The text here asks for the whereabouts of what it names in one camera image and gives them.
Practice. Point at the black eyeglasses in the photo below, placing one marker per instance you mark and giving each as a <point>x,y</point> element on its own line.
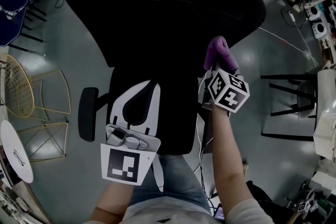
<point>19,161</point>

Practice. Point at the white round table gold base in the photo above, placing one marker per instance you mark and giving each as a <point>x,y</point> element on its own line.
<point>10,139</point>

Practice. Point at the person's grey shirt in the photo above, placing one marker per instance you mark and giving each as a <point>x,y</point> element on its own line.
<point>170,213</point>

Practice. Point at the white round device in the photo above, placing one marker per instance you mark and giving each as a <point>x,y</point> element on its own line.
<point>320,30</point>
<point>313,13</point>

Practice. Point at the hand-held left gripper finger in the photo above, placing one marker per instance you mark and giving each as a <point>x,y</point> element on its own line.
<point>155,112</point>
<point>115,110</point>

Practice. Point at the black office chair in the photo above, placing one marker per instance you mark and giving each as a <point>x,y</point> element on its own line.
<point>157,34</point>

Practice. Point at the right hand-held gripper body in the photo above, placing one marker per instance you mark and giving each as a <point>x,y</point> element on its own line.
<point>228,94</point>

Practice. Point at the white perforated box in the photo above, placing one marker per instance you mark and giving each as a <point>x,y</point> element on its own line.
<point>324,133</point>

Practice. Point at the purple cloth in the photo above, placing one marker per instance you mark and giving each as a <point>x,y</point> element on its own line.
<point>223,52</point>

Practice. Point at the person's blue jeans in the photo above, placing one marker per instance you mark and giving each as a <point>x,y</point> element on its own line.
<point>181,183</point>

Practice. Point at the white power strip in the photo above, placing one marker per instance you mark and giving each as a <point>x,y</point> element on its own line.
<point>291,14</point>

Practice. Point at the black smartphone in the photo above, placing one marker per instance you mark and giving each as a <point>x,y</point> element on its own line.
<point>220,215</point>

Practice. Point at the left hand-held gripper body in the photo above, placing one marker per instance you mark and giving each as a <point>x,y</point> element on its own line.
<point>120,165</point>

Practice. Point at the person's left forearm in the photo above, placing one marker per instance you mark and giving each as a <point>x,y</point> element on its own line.
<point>113,199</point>

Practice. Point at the grey stool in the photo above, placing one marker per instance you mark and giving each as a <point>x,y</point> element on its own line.
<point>306,99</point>

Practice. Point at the person's right forearm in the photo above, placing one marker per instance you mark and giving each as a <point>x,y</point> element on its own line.
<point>225,160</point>

